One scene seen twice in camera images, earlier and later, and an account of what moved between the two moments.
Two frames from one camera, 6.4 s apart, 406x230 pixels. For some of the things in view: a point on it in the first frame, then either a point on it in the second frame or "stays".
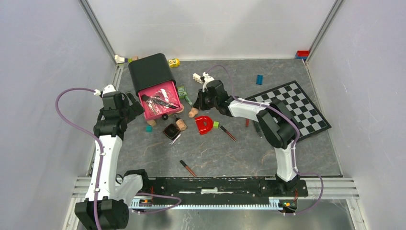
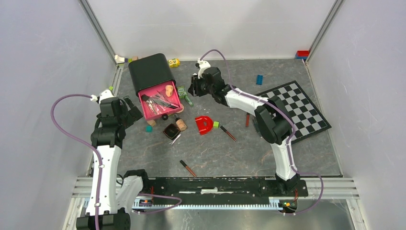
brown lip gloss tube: (186, 166) stays
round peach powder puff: (182, 109) stays
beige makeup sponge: (193, 112) -> (169, 89)
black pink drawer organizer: (153, 81) stays
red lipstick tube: (226, 132) stays
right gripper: (199, 103) -> (193, 88)
